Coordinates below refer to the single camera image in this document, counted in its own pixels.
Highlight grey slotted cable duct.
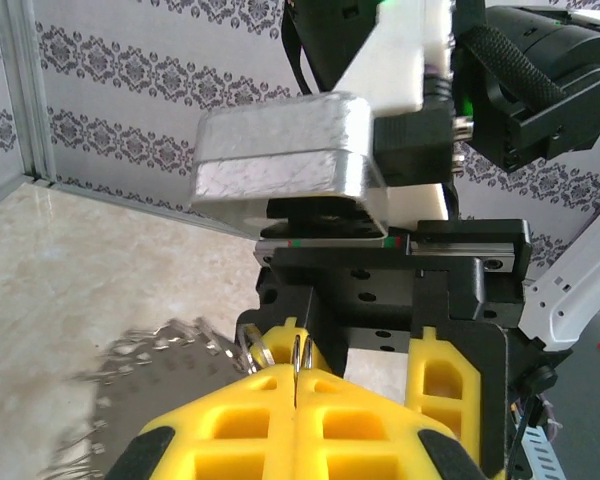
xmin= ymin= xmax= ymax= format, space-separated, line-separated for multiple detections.
xmin=522 ymin=424 xmax=561 ymax=480

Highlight aluminium frame post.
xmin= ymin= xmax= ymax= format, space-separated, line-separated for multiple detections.
xmin=0 ymin=0 xmax=56 ymax=181

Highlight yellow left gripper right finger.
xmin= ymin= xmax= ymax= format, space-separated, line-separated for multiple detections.
xmin=297 ymin=367 xmax=486 ymax=480

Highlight silver split ring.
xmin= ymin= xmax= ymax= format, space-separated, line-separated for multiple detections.
xmin=290 ymin=333 xmax=316 ymax=375

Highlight black braided cable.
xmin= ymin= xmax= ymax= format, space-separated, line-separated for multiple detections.
xmin=458 ymin=24 xmax=567 ymax=107

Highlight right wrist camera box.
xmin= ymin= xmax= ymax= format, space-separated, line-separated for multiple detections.
xmin=187 ymin=0 xmax=454 ymax=240

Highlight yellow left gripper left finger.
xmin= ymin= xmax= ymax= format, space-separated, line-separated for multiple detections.
xmin=104 ymin=362 xmax=298 ymax=480

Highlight key with yellow head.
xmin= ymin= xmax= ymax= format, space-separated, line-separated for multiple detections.
xmin=237 ymin=322 xmax=277 ymax=375

